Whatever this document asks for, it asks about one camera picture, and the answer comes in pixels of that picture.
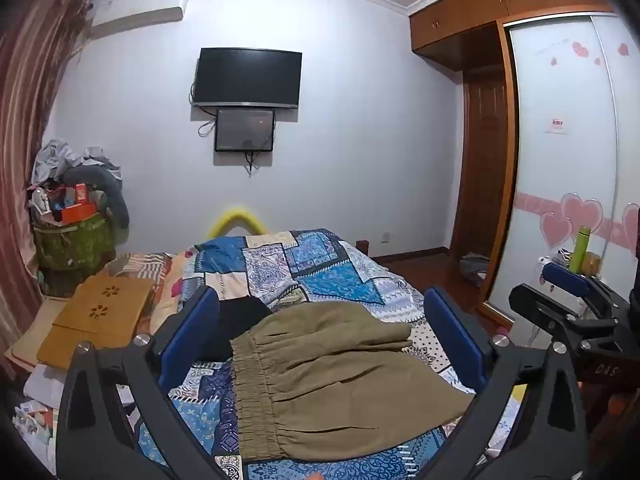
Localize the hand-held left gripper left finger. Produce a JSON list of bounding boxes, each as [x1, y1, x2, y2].
[[56, 285, 236, 480]]

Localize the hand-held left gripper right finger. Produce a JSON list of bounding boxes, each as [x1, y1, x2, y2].
[[422, 287, 589, 480]]

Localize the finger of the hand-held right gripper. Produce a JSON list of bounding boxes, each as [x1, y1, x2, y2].
[[543, 261, 630, 320], [509, 284, 622, 357]]

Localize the olive green pants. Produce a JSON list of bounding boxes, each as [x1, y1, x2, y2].
[[229, 301, 476, 461]]

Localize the white cabinet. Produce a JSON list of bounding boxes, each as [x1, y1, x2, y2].
[[530, 255, 601, 348]]

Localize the green bottle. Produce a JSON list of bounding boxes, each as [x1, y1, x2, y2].
[[572, 226, 592, 275]]

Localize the black cloth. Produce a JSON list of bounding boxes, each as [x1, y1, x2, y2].
[[197, 296, 273, 361]]

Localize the striped floral sheet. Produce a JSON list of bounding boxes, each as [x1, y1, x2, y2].
[[111, 252, 197, 322]]

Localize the grey floor cloth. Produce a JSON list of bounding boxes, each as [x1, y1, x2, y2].
[[459, 253, 489, 287]]

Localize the wooden lap desk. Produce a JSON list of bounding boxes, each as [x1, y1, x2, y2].
[[36, 275, 155, 368]]

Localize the blue patchwork blanket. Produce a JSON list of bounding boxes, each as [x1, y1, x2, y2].
[[135, 230, 531, 480]]

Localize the green patterned hamper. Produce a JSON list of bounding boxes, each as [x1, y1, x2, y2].
[[32, 212, 117, 298]]

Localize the brown wooden door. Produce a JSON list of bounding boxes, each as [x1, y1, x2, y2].
[[450, 20, 518, 261]]

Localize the orange box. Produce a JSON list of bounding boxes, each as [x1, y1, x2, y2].
[[60, 202, 97, 223]]

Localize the pile of white papers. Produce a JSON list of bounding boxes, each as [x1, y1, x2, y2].
[[12, 365, 137, 467]]

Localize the pile of grey clothes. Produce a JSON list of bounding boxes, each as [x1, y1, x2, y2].
[[31, 137, 131, 228]]

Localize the small black monitor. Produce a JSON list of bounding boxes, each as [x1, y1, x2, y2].
[[215, 108, 277, 153]]

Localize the wooden wardrobe with heart doors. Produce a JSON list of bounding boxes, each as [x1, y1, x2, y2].
[[409, 0, 640, 326]]

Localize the striped pink curtain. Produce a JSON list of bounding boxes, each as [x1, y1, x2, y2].
[[0, 0, 93, 361]]

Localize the white air conditioner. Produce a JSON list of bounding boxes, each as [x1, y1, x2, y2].
[[87, 0, 191, 28]]

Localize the yellow foam ring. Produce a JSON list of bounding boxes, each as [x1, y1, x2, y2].
[[207, 205, 268, 238]]

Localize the black wall television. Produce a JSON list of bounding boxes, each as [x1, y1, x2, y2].
[[192, 47, 303, 110]]

